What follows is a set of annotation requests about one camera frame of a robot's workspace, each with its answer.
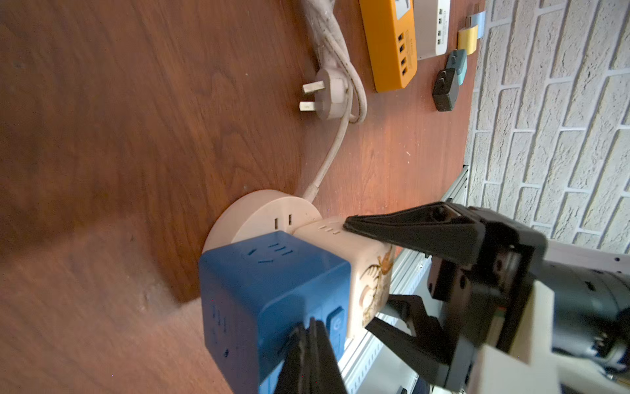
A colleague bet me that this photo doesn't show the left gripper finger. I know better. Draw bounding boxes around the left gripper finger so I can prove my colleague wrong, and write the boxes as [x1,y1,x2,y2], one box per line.
[274,318,347,394]

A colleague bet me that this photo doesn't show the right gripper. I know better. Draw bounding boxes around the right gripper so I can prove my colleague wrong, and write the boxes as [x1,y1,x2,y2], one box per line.
[344,202,547,389]

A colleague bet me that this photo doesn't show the beige plug adapter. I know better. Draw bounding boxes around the beige plug adapter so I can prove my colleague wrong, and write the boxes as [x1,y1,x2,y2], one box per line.
[294,217,395,339]

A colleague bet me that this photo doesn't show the blue cube adapter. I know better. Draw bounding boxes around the blue cube adapter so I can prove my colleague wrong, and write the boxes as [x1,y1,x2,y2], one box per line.
[199,231,351,393]

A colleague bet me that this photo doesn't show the round white socket base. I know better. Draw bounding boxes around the round white socket base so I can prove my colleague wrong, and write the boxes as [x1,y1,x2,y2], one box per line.
[202,190,322,252]

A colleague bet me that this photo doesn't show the black charger plug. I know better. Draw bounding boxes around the black charger plug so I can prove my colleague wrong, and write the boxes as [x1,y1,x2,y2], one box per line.
[432,68,459,112]

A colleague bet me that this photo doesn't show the teal USB charger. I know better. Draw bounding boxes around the teal USB charger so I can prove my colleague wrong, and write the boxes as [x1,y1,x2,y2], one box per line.
[446,49,468,86]

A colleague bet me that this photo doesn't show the orange power strip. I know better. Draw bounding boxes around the orange power strip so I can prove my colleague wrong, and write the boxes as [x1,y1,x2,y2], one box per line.
[359,0,418,93]

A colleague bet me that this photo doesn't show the white power strip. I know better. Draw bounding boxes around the white power strip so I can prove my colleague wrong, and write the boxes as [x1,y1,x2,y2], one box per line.
[413,0,451,60]

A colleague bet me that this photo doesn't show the light blue charger plug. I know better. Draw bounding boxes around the light blue charger plug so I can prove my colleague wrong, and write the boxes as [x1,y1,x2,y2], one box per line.
[466,11,486,39]

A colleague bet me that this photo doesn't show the yellow charger plug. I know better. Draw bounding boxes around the yellow charger plug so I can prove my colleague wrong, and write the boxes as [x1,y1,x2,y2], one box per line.
[457,25,479,55]

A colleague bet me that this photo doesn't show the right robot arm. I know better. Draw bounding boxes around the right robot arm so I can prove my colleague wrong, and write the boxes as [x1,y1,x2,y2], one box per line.
[344,202,629,390]

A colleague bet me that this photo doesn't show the round socket white cable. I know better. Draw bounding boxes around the round socket white cable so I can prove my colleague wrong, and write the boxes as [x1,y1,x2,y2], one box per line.
[298,0,368,203]

